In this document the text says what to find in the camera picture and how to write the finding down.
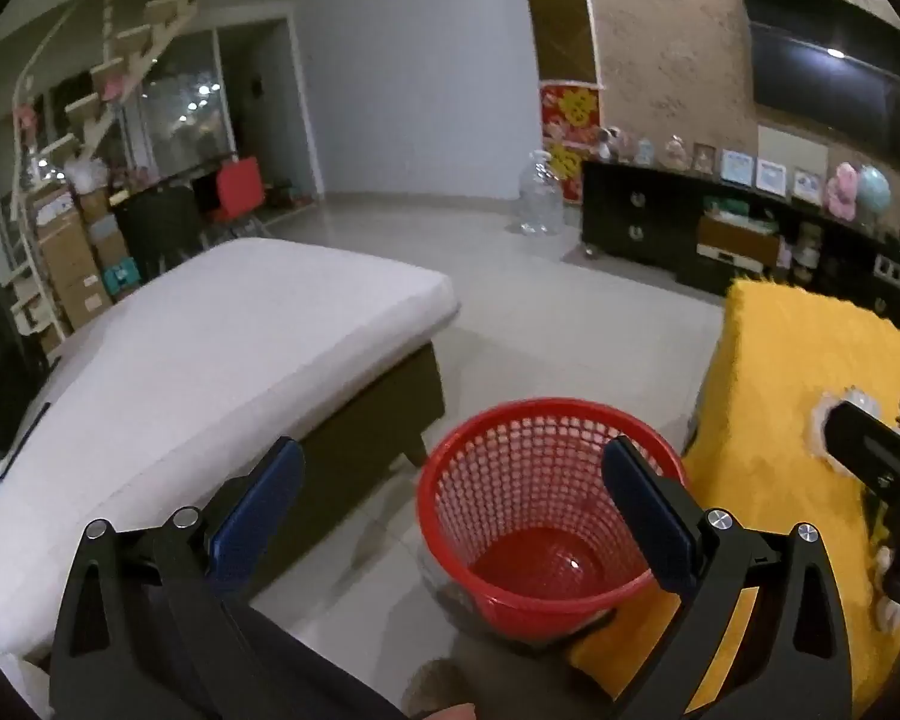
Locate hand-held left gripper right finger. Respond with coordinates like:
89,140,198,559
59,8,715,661
601,435,850,720

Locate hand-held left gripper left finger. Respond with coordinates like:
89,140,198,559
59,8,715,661
49,436,305,720

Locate red plastic mesh basket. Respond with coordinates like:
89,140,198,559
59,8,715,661
416,397,687,642

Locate yellow fluffy blanket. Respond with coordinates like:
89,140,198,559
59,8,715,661
570,277,900,720

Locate white cushioned sofa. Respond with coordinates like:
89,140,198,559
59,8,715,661
0,236,462,661

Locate brown wooden box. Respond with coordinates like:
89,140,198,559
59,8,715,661
697,214,781,271

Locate teal ball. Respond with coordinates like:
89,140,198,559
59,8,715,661
857,165,892,220

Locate pink plush toy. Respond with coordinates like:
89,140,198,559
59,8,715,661
825,163,860,218

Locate green flat box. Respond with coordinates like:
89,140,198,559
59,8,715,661
705,195,777,222

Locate black television cabinet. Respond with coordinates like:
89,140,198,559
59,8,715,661
581,161,900,338

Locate black chair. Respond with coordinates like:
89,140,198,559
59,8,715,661
112,184,203,278

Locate stack of cardboard boxes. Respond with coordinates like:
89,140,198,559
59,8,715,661
34,187,132,331

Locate white board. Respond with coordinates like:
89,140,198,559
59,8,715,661
757,124,828,181

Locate red chair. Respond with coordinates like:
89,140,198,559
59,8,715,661
216,157,265,222

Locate clear large water bottle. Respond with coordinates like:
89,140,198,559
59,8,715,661
506,150,567,235

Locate small plush toys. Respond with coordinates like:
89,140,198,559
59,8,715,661
598,126,655,166

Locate glass sliding door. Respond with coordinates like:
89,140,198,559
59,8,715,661
124,22,241,173

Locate wooden stair shelf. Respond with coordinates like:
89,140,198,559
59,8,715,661
7,0,211,338

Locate wall television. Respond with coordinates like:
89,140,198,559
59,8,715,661
750,19,900,166

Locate red wall poster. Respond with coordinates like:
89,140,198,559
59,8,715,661
540,79,601,203

